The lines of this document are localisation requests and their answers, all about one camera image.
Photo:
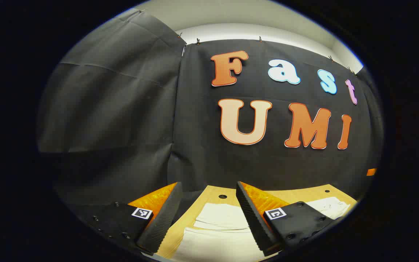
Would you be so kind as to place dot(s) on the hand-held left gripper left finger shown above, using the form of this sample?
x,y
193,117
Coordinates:
x,y
162,218

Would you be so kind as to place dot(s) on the white jeans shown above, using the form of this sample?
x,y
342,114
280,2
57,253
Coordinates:
x,y
216,240

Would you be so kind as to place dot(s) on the black backdrop cloth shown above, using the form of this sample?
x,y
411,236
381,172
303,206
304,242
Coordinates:
x,y
202,145

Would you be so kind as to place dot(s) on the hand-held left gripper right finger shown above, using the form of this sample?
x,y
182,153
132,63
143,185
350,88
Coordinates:
x,y
251,218

